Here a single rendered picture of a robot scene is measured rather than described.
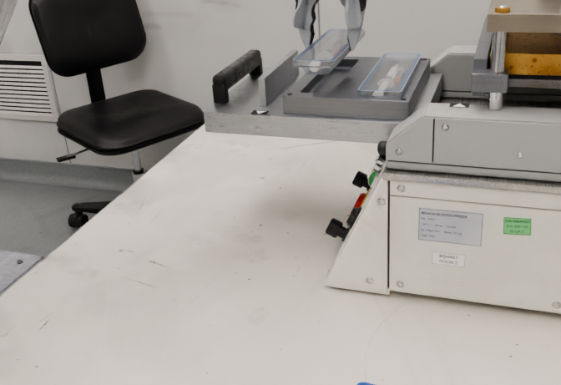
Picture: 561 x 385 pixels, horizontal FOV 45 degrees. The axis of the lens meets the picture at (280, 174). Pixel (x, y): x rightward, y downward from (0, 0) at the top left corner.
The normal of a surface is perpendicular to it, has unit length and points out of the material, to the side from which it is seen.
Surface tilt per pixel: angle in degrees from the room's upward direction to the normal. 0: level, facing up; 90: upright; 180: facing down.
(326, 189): 0
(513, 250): 90
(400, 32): 90
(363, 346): 0
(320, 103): 90
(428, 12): 90
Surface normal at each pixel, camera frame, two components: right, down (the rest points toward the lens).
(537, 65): -0.33, 0.41
